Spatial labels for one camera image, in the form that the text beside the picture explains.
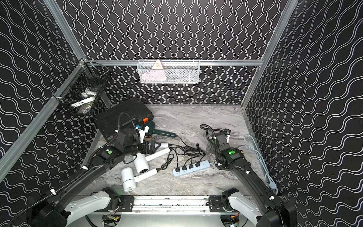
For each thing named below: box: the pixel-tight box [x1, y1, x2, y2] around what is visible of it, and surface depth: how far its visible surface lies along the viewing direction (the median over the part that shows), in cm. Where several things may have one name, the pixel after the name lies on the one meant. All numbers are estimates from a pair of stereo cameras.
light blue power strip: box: [172, 160, 211, 177], surface depth 86 cm
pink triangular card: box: [141, 59, 167, 81], surface depth 91 cm
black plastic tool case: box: [94, 97, 154, 143], surface depth 103 cm
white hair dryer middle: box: [133, 147, 171, 175], surface depth 85 cm
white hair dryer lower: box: [121, 167, 158, 192], surface depth 81 cm
